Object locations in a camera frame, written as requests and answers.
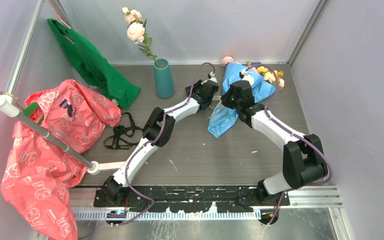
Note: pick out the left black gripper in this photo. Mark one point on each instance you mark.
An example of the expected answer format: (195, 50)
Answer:
(198, 84)

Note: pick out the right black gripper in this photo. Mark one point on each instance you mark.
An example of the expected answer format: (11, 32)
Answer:
(225, 99)

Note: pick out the blue paper bouquet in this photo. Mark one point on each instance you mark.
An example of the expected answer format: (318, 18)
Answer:
(267, 82)

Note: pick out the teal ceramic vase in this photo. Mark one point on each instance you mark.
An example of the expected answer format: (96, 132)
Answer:
(163, 79)

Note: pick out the cream printed ribbon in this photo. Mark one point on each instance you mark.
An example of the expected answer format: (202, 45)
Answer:
(218, 107)

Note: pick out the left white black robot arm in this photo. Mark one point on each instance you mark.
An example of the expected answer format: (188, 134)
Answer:
(157, 132)

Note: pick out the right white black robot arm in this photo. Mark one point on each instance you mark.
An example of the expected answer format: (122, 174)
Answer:
(302, 160)

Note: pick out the pink rose stem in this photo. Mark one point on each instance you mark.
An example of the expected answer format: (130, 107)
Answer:
(137, 32)

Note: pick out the green cloth bag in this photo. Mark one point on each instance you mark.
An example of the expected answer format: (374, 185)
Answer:
(92, 66)

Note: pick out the pink printed raincoat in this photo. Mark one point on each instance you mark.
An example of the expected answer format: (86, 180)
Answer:
(38, 174)

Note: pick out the grey rod with white caps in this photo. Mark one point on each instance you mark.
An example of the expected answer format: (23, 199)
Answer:
(93, 167)

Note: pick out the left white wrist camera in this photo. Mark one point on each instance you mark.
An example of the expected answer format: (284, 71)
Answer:
(212, 78)

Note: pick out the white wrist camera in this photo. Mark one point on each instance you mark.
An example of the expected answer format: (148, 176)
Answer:
(246, 76)
(212, 78)

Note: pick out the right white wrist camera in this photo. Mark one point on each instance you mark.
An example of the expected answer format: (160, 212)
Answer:
(246, 76)

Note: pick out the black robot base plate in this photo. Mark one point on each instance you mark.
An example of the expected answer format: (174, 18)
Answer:
(189, 198)

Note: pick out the aluminium rail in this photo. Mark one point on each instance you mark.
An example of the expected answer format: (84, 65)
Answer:
(82, 199)

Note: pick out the silver metal frame pole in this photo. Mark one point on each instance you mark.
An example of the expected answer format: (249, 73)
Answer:
(23, 50)

